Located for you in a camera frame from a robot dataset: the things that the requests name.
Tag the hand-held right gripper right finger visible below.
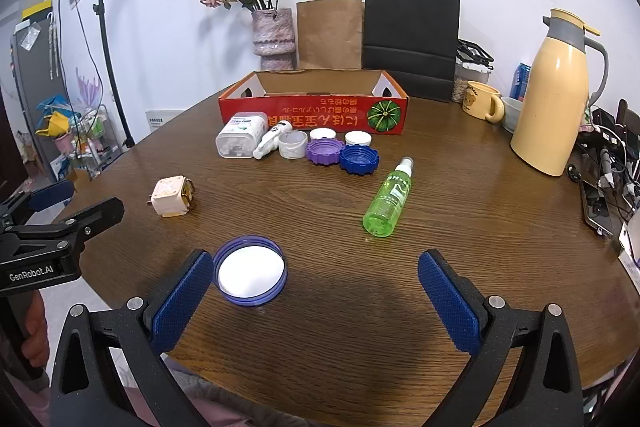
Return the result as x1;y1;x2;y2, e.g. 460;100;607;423
417;249;586;427

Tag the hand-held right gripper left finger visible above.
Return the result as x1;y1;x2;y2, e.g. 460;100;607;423
50;249;216;427

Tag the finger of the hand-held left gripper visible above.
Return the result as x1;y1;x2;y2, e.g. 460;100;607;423
0;198;125;258
0;179;76;228

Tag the yellow lidded tub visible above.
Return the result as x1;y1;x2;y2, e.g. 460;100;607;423
146;176;197;219

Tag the purple-rimmed round lid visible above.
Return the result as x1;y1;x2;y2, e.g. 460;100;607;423
212;235;289;308

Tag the green spray bottle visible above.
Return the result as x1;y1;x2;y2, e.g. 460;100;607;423
362;157;416;239

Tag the translucent white plastic container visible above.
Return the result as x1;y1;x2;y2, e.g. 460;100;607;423
215;111;268;159

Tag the blue gear-shaped lid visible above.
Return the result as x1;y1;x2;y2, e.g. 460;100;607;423
339;145;381;176

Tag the white spray bottle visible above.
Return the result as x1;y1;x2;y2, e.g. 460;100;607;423
252;120;293;160

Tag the white tape roll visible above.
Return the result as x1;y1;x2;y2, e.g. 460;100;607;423
278;131;308;159

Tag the purple gear-shaped lid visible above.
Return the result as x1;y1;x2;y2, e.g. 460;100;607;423
306;139;345;166

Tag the red cardboard box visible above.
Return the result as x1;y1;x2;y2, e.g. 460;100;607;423
218;69;411;136

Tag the person's left hand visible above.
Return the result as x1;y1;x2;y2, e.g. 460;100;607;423
21;291;50;380

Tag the cluttered storage cart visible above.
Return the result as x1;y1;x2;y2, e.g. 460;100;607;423
35;97;123;180

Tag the purple coral decoration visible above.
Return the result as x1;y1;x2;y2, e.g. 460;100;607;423
75;67;103;108

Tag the dark refrigerator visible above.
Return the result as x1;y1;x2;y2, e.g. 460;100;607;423
10;0;68;180

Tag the black smartphone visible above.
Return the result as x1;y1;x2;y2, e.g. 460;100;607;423
579;179;613;238

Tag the black light stand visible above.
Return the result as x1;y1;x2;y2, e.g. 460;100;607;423
55;0;136;150

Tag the yellow bear mug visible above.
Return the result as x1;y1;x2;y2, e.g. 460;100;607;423
461;81;506;124

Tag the yellow thermos jug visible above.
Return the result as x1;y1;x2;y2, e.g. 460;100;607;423
510;9;609;178

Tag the seed jar with black lid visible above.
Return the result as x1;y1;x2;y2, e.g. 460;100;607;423
451;39;496;104

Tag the blue drink can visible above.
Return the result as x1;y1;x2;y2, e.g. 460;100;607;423
510;63;533;104

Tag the pink textured vase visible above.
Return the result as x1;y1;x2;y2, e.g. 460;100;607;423
251;8;296;72

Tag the black paper bag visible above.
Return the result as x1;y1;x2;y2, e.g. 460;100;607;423
362;0;461;102

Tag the brown paper bag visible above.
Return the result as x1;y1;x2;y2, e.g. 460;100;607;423
296;0;364;70

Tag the tangle of cables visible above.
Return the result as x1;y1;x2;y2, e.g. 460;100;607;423
567;99;640;218

